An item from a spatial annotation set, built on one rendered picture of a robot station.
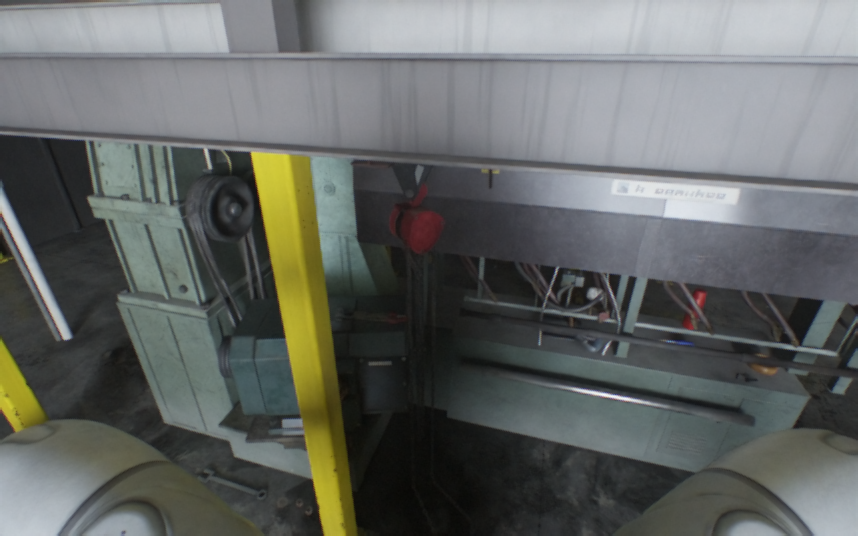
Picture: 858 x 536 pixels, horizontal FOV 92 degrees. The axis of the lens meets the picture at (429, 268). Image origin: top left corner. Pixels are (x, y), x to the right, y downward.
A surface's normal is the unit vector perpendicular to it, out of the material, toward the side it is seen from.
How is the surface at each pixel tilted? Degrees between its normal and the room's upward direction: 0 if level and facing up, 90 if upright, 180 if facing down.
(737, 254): 90
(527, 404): 90
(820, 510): 19
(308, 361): 90
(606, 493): 0
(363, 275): 90
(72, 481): 10
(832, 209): 78
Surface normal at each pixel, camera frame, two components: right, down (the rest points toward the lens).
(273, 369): 0.06, 0.46
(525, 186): -0.27, 0.25
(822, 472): 0.03, -0.88
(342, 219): -0.28, 0.44
